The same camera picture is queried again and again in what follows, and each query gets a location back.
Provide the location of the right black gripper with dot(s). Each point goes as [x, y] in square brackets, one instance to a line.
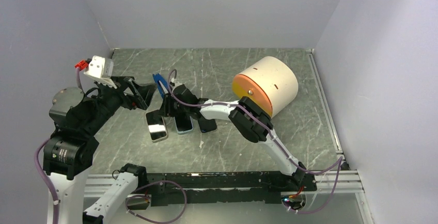
[167, 109]

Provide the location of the light blue phone case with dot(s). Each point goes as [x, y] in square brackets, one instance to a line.
[184, 126]

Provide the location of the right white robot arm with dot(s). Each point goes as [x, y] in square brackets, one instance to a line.
[253, 123]

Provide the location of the cream and orange drum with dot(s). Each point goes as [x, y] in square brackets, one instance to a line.
[270, 83]

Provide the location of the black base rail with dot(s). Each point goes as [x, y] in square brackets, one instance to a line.
[270, 187]

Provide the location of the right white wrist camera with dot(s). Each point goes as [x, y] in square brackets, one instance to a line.
[174, 83]

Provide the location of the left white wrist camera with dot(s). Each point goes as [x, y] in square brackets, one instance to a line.
[99, 69]

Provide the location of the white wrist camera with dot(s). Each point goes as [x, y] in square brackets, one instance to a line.
[174, 83]
[99, 69]

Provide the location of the beige pink phone case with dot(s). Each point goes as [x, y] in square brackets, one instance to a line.
[156, 126]

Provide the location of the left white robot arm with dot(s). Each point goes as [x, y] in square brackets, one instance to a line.
[65, 159]

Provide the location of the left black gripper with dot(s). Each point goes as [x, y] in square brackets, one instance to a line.
[142, 92]

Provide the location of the blue clip tool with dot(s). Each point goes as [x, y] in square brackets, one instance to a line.
[161, 83]

